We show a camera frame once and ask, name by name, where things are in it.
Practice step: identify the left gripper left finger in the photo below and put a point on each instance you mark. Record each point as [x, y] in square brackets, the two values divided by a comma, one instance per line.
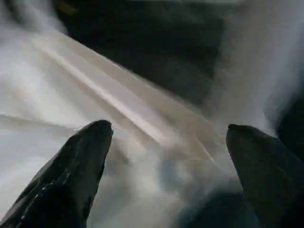
[61, 180]

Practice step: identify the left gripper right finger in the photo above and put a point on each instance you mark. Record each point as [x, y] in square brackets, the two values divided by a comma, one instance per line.
[273, 175]

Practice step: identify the white plastic table top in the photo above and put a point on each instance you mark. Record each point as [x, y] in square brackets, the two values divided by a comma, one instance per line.
[83, 95]

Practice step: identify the black table mat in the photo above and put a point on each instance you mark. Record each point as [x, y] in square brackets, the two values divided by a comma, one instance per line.
[154, 42]

